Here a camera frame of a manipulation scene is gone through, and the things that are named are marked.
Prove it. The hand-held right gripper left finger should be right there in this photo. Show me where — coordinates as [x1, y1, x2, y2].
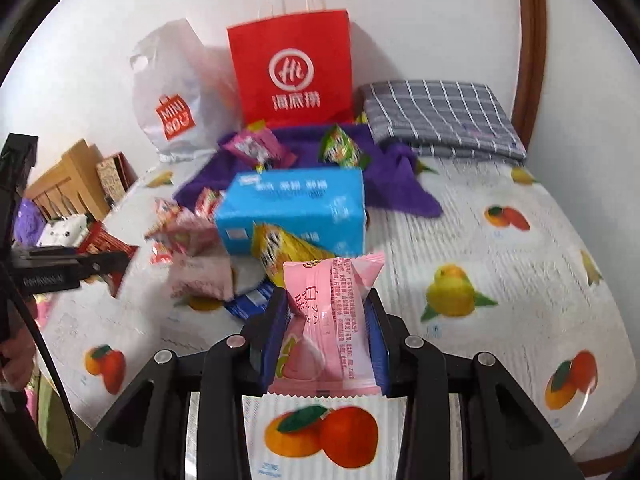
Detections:
[65, 289, 289, 480]

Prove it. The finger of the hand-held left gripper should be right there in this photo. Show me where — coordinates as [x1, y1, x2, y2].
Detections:
[79, 251, 132, 286]

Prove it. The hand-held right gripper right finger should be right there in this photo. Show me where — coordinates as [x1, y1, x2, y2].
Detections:
[364, 294, 583, 480]

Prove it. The pink snack packet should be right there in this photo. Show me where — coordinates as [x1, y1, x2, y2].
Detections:
[267, 251, 386, 397]

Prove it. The yellow snack packet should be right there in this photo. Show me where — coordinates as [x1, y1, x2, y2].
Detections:
[251, 222, 337, 289]

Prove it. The pale pink pastry packet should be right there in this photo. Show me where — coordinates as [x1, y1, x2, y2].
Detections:
[144, 199, 221, 266]
[171, 255, 236, 306]

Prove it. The blue cardboard box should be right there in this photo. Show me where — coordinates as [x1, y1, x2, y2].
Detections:
[215, 167, 367, 257]

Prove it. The person's left hand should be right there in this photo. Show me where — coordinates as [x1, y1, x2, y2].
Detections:
[0, 299, 38, 392]

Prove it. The blue snack packet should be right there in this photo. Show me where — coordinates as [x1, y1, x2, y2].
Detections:
[225, 282, 276, 320]

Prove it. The white plush toy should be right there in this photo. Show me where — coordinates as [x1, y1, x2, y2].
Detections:
[37, 212, 92, 248]

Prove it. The purple plush cloth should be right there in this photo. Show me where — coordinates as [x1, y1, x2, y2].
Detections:
[14, 199, 47, 246]

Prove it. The brown patterned box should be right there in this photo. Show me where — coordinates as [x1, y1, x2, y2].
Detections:
[96, 152, 138, 206]

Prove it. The light wooden furniture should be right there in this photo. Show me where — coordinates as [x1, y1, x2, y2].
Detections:
[25, 139, 113, 221]

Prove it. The small red snack packet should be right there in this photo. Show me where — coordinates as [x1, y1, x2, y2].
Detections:
[195, 187, 226, 218]

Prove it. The fruit print bed sheet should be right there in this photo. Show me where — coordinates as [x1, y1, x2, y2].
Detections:
[37, 145, 638, 480]

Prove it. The purple towel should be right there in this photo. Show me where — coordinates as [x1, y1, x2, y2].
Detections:
[172, 124, 443, 218]

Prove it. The magenta snack packet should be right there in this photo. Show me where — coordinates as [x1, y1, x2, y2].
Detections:
[222, 127, 297, 171]

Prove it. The green snack packet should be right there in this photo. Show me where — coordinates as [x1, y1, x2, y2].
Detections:
[319, 125, 372, 170]

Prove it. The white plastic bag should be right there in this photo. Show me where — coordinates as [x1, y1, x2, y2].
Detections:
[130, 19, 241, 162]

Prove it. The grey plaid folded cloth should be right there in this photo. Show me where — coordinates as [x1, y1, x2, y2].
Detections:
[361, 80, 528, 162]

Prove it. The red paper bag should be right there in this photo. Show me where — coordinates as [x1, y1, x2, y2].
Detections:
[226, 0, 355, 128]

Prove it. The black cable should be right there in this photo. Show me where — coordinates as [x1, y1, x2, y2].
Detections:
[0, 280, 83, 466]

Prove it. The brown wooden bed frame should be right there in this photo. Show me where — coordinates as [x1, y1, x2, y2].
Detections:
[510, 0, 549, 138]

